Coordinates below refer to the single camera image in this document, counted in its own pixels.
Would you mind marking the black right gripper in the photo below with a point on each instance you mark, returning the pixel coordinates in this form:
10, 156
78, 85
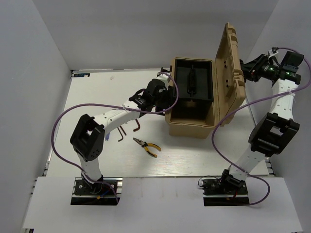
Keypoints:
251, 70

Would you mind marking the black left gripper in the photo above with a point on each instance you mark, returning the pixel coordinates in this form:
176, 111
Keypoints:
169, 99

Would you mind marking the black toolbox tray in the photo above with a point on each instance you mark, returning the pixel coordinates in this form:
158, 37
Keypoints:
194, 80

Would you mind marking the tan plastic toolbox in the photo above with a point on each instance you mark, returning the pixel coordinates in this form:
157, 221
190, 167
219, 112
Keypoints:
199, 119

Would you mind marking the long brown hex key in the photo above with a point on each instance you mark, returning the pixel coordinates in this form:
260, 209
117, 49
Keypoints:
138, 126

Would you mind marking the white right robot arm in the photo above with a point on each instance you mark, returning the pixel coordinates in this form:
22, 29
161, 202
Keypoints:
277, 128

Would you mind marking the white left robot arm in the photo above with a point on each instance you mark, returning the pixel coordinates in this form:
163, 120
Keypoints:
89, 134

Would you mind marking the blue label sticker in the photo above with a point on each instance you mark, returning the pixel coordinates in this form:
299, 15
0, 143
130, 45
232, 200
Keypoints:
81, 75

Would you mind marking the large yellow handled pliers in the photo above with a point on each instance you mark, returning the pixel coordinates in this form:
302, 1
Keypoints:
146, 146

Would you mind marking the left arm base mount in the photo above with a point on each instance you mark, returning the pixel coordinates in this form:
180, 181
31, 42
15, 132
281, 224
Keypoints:
96, 194

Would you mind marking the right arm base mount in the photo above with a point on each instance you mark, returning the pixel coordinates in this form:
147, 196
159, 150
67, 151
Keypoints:
217, 193

